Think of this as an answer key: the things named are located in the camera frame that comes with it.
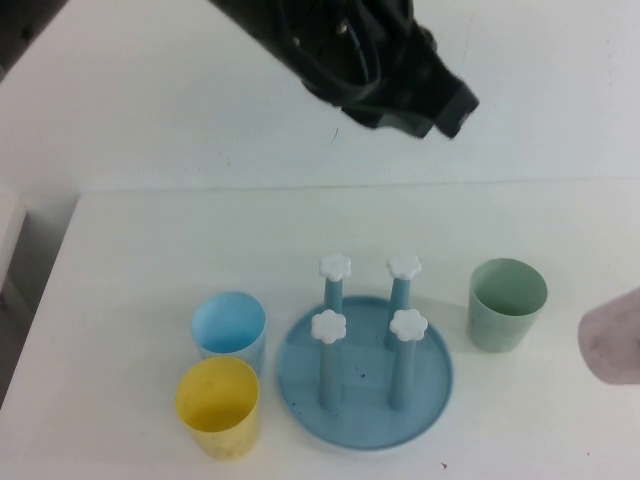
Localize green plastic cup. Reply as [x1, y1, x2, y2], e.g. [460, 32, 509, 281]
[466, 257, 549, 354]

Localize light blue plastic cup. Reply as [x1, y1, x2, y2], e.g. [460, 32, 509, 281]
[191, 292, 268, 374]

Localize pink plastic cup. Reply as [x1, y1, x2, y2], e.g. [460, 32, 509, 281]
[576, 285, 640, 387]

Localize yellow plastic cup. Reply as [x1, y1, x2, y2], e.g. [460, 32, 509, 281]
[174, 356, 262, 461]

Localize blue cup stand white caps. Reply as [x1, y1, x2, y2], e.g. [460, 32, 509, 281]
[275, 252, 455, 450]

